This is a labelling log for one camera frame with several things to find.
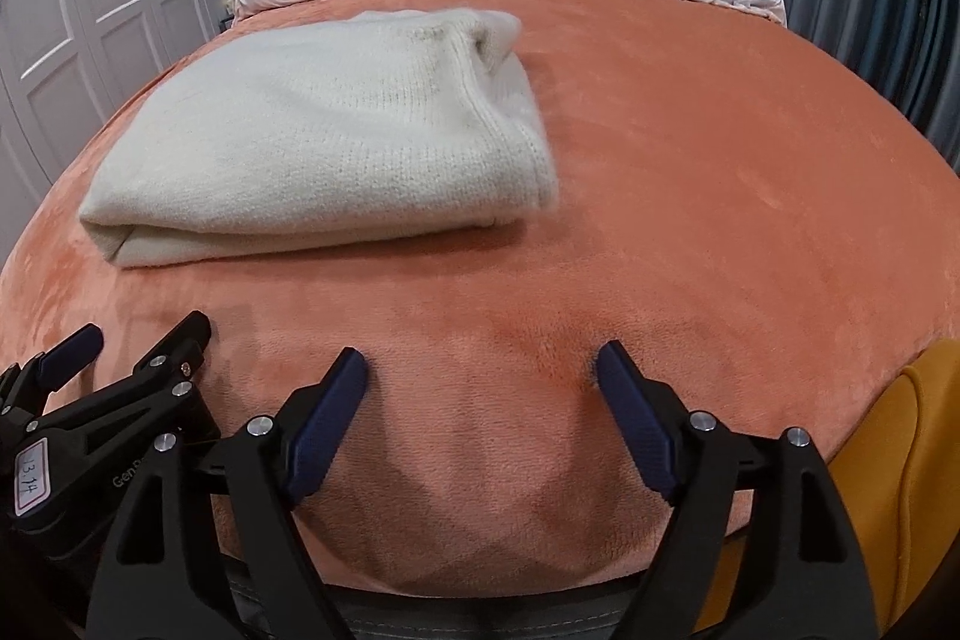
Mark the yellow cloth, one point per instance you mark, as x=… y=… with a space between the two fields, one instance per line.
x=900 y=482

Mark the white panelled wardrobe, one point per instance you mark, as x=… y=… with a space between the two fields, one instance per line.
x=90 y=10

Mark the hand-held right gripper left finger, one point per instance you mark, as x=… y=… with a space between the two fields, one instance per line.
x=330 y=422

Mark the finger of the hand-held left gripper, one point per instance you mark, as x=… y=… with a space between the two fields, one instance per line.
x=161 y=377
x=71 y=351

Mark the orange fleece blanket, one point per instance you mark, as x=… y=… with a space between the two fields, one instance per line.
x=712 y=197

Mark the cream knit sweater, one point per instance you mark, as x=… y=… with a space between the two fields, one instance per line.
x=322 y=145

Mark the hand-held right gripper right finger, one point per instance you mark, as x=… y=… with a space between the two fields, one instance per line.
x=634 y=419

